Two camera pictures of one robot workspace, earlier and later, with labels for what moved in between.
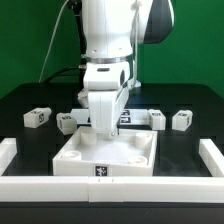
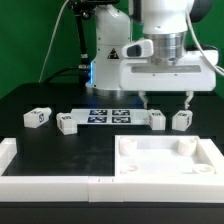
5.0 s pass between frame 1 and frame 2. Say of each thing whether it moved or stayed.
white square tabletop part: moved
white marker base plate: stayed
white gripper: moved
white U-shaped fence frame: stayed
